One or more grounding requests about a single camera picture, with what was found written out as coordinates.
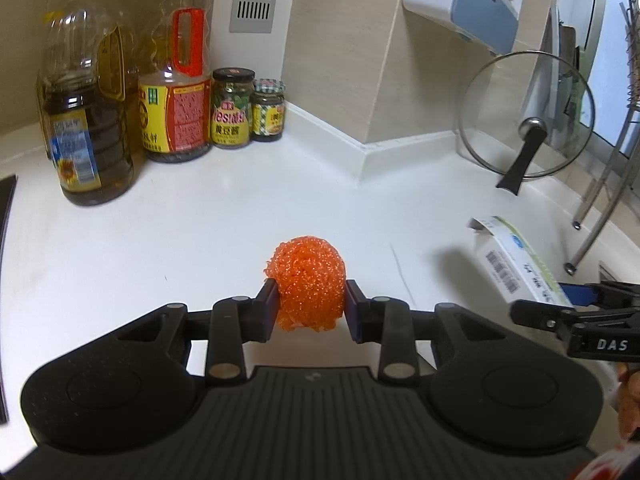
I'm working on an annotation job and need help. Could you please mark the metal dish rack legs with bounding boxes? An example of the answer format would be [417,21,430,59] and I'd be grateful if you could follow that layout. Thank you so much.
[563,0,639,276]

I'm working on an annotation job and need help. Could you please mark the dark oil bottle blue label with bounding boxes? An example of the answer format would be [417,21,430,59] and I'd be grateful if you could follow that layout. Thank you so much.
[39,0,134,207]

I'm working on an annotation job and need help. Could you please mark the black induction cooktop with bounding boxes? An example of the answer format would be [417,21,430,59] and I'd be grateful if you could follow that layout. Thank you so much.
[1,174,18,427]

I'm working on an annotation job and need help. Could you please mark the orange mesh scrubber ball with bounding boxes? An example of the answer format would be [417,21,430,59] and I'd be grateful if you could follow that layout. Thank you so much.
[264,236,346,332]

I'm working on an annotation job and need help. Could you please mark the oil bottle red handle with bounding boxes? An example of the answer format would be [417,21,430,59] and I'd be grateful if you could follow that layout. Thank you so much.
[137,0,212,164]

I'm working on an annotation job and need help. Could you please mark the white green medicine box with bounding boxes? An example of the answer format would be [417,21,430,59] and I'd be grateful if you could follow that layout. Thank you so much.
[468,216,572,307]

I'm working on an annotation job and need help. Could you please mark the green label sauce jar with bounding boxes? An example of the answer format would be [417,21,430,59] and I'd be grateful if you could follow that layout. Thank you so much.
[210,67,255,150]

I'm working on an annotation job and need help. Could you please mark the glass pot lid black handle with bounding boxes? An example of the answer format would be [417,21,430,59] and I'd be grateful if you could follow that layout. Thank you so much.
[457,50,596,195]

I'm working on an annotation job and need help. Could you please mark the person's right hand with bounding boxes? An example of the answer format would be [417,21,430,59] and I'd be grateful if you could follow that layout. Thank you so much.
[617,363,640,441]

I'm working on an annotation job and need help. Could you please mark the small checkered lid jar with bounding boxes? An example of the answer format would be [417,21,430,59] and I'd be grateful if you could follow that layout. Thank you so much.
[250,78,285,142]

